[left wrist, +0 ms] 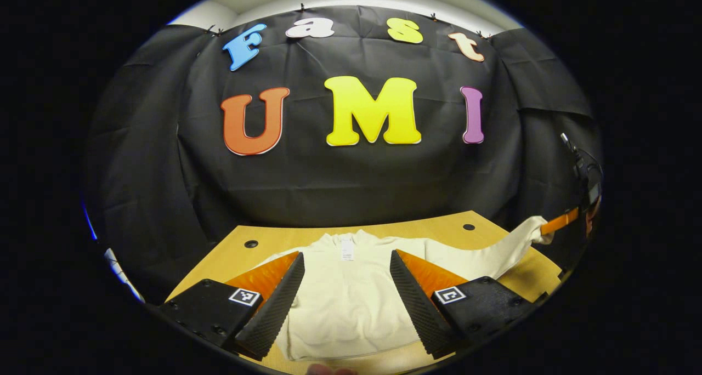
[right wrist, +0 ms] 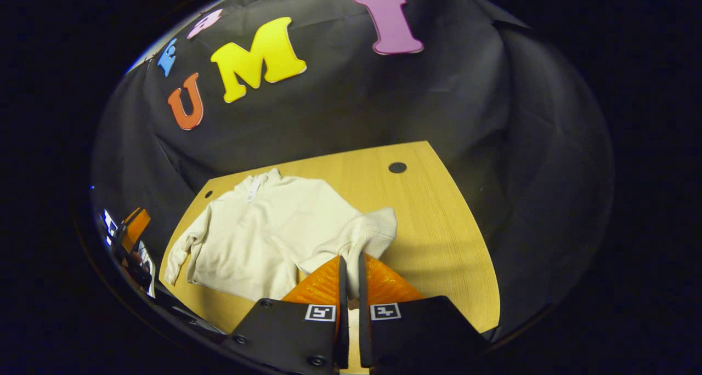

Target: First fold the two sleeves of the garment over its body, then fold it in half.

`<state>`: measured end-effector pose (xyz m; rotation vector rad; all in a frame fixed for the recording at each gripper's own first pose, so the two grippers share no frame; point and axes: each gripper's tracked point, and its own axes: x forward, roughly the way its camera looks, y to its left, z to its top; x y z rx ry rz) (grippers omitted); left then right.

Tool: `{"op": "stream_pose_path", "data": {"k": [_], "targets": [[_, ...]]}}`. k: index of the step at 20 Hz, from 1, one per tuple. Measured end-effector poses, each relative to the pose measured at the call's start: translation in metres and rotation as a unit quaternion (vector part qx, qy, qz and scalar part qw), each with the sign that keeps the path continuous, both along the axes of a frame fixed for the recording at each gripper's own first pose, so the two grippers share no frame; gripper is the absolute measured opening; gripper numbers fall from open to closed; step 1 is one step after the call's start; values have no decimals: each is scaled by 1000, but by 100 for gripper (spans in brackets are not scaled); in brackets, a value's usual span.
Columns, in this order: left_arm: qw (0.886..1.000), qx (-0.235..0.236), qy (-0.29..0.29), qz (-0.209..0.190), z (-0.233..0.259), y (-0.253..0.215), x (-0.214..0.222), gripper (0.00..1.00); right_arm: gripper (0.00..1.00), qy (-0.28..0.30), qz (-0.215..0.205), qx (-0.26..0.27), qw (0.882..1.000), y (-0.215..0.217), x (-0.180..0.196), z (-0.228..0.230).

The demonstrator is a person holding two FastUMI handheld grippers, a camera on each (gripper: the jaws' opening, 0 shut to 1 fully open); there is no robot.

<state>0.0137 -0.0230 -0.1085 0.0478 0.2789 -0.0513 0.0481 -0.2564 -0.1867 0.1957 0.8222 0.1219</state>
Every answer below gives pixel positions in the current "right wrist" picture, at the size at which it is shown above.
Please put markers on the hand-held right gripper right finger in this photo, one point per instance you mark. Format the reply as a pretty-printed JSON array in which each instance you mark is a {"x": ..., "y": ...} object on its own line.
[{"x": 364, "y": 320}]

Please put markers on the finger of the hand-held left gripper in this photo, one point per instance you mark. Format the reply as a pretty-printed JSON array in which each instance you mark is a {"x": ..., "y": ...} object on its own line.
[{"x": 137, "y": 227}]

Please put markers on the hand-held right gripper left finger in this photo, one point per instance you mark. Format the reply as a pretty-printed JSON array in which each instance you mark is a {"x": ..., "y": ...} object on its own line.
[{"x": 343, "y": 309}]

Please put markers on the cream sweater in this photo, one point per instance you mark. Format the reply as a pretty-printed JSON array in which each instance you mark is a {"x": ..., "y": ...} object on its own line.
[{"x": 263, "y": 238}]

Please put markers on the black backdrop cloth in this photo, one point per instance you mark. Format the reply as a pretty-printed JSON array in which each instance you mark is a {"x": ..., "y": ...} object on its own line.
[{"x": 384, "y": 101}]

